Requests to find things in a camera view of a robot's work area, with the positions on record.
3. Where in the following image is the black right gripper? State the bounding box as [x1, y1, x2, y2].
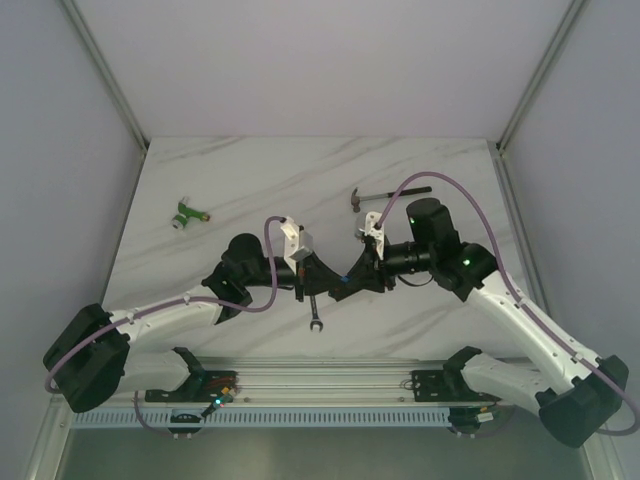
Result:
[345, 235, 435, 293]

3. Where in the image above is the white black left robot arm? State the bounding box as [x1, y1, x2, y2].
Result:
[43, 233, 346, 413]

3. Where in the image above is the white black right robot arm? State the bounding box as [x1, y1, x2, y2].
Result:
[356, 198, 629, 448]

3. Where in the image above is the silver open-end wrench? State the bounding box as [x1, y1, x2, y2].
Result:
[309, 295, 324, 333]

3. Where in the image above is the green white connector plug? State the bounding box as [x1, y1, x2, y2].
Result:
[170, 197, 211, 230]

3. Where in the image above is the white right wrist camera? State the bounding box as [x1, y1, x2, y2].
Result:
[355, 211, 385, 260]

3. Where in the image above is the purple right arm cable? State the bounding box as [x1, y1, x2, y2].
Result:
[374, 170, 637, 441]

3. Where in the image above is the claw hammer black handle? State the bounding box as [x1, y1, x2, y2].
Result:
[348, 185, 433, 215]

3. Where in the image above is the aluminium rail frame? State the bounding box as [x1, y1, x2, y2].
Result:
[29, 0, 640, 480]

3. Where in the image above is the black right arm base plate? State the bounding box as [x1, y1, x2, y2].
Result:
[410, 369, 499, 403]

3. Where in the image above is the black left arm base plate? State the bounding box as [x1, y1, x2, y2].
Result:
[144, 370, 237, 403]

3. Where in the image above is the white slotted cable duct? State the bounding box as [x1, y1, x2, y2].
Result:
[72, 405, 454, 430]

